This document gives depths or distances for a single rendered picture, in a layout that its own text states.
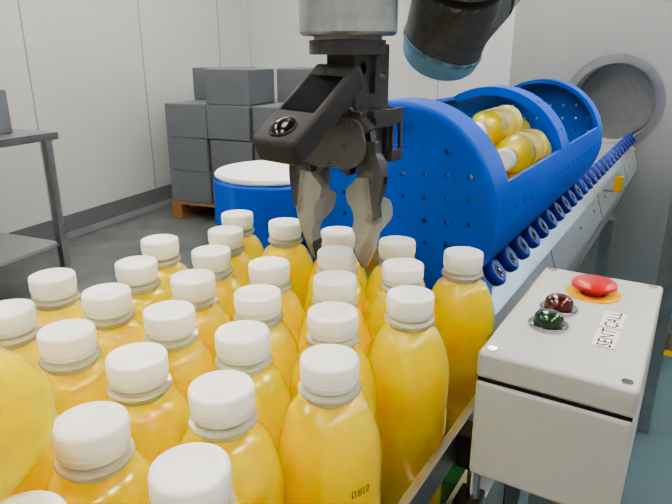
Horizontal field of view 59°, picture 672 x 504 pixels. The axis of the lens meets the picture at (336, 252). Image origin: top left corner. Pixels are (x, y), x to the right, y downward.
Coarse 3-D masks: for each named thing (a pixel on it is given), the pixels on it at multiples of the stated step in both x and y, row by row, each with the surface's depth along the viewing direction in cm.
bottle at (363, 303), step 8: (352, 272) 59; (312, 288) 59; (360, 288) 59; (312, 296) 59; (360, 296) 59; (304, 304) 60; (312, 304) 59; (360, 304) 59; (368, 304) 60; (304, 312) 60
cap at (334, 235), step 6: (324, 228) 67; (330, 228) 67; (336, 228) 67; (342, 228) 67; (348, 228) 67; (324, 234) 65; (330, 234) 65; (336, 234) 64; (342, 234) 64; (348, 234) 65; (324, 240) 65; (330, 240) 65; (336, 240) 64; (342, 240) 64; (348, 240) 65; (354, 240) 66; (324, 246) 66; (348, 246) 65
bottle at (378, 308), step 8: (384, 288) 55; (376, 296) 57; (384, 296) 56; (376, 304) 56; (384, 304) 55; (368, 312) 57; (376, 312) 56; (384, 312) 55; (368, 320) 57; (376, 320) 55; (384, 320) 55; (376, 328) 55
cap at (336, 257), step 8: (320, 248) 60; (328, 248) 60; (336, 248) 60; (344, 248) 60; (352, 248) 60; (320, 256) 58; (328, 256) 58; (336, 256) 57; (344, 256) 58; (352, 256) 58; (320, 264) 58; (328, 264) 58; (336, 264) 58; (344, 264) 58; (352, 264) 58
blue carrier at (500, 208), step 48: (480, 96) 118; (528, 96) 108; (576, 96) 145; (432, 144) 76; (480, 144) 75; (576, 144) 117; (336, 192) 86; (432, 192) 78; (480, 192) 75; (528, 192) 88; (432, 240) 80; (480, 240) 76
